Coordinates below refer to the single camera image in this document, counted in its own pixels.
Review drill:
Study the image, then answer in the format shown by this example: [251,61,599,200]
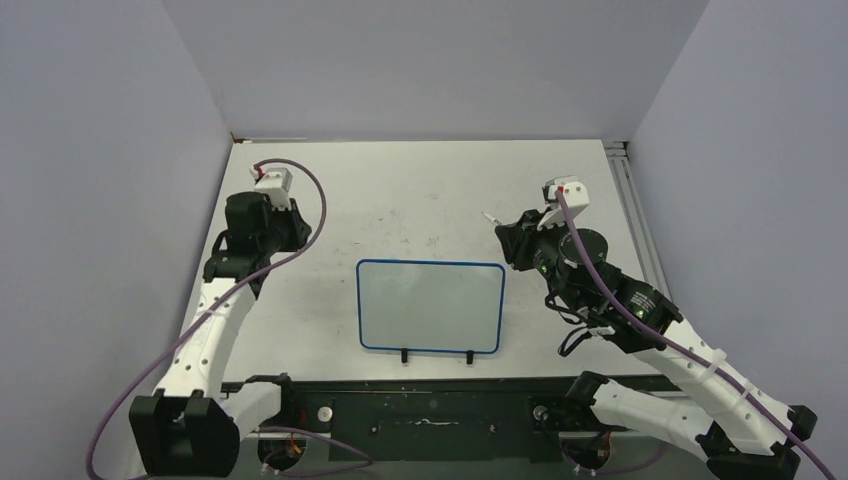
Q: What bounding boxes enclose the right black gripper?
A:
[496,206,586,312]

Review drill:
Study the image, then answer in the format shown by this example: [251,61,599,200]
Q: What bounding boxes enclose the red whiteboard marker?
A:
[483,212,502,226]

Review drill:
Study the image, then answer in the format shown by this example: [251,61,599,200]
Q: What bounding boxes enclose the blue framed whiteboard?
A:
[356,259,506,355]

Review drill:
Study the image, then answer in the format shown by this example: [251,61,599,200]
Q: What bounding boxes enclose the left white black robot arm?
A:
[129,191,312,478]

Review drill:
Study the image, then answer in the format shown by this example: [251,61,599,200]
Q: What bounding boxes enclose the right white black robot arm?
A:
[494,210,817,479]

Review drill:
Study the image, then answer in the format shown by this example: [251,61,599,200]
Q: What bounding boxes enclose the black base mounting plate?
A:
[260,377,604,463]

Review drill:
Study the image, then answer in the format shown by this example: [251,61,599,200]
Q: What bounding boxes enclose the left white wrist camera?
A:
[251,167,293,211]

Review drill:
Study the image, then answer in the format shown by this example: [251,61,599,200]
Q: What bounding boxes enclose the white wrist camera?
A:
[251,167,293,211]
[537,176,590,231]

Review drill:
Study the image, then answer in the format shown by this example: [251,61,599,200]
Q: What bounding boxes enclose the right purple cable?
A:
[555,188,837,480]

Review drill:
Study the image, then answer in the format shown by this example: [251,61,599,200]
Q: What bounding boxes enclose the purple cable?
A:
[86,157,329,480]
[555,188,837,480]

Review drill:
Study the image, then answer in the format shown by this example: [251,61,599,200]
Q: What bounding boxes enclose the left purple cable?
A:
[86,157,329,480]

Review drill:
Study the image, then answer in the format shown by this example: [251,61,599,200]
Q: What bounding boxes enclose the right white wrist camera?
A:
[537,176,590,231]

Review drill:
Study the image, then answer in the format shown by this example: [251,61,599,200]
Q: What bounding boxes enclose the aluminium frame rail right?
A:
[602,141,673,300]

